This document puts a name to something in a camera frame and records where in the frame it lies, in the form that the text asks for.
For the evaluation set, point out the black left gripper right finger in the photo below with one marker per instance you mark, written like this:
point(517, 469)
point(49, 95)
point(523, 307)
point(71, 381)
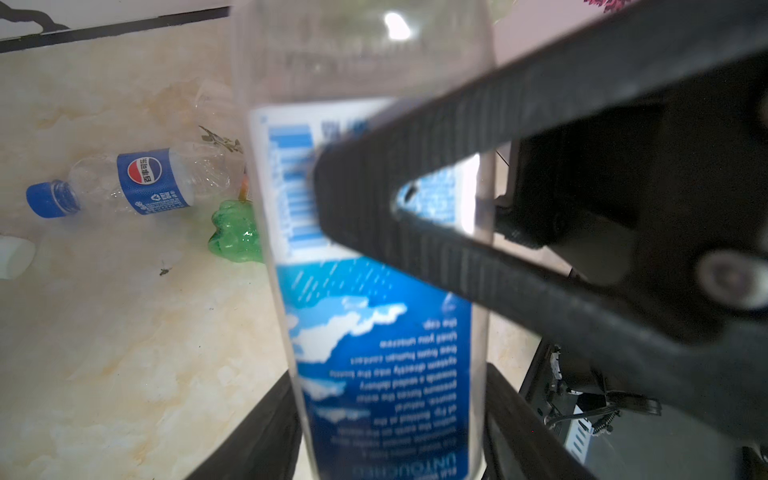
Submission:
point(516, 444)

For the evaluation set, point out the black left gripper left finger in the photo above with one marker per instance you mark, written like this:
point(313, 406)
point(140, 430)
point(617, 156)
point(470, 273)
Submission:
point(265, 445)

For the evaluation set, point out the green Sprite bottle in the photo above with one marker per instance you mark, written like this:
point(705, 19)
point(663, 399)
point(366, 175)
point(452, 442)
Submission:
point(236, 237)

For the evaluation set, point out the clear bottle blue cap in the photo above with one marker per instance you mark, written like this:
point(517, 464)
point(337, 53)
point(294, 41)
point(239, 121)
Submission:
point(388, 372)

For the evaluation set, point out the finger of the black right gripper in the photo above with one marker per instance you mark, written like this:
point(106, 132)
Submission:
point(640, 156)

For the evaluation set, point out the clear ribbed bottle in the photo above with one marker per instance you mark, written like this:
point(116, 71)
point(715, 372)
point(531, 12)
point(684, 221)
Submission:
point(15, 256)

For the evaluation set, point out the clear bottle green-red cap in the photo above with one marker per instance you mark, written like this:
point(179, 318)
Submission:
point(223, 142)

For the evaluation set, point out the clear Pepsi bottle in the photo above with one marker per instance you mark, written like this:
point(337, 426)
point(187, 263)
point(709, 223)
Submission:
point(145, 182)

